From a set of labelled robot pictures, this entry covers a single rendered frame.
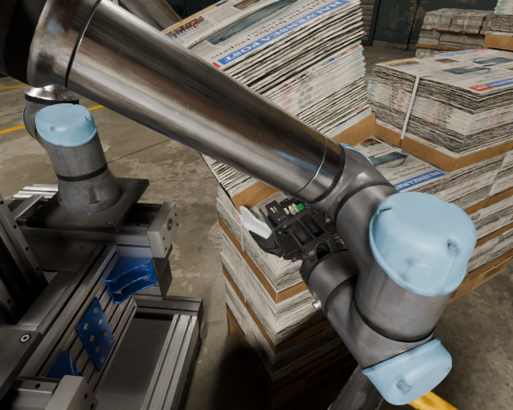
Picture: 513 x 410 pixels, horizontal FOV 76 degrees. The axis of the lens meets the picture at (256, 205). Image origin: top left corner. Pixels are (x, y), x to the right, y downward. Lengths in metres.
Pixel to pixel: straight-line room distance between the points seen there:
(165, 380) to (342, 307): 0.93
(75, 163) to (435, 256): 0.75
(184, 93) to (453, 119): 0.88
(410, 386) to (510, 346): 1.54
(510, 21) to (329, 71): 1.18
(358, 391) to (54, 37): 0.55
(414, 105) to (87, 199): 0.95
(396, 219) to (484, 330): 1.62
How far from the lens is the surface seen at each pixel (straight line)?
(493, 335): 1.87
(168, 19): 0.91
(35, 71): 0.29
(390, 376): 0.35
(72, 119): 0.84
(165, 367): 1.26
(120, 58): 0.28
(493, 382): 1.72
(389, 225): 0.27
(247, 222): 0.54
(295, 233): 0.44
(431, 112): 1.10
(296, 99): 0.53
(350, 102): 0.58
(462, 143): 1.07
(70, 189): 0.90
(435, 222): 0.28
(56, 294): 0.87
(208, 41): 0.64
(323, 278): 0.39
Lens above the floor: 1.30
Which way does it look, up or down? 35 degrees down
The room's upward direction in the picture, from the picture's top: straight up
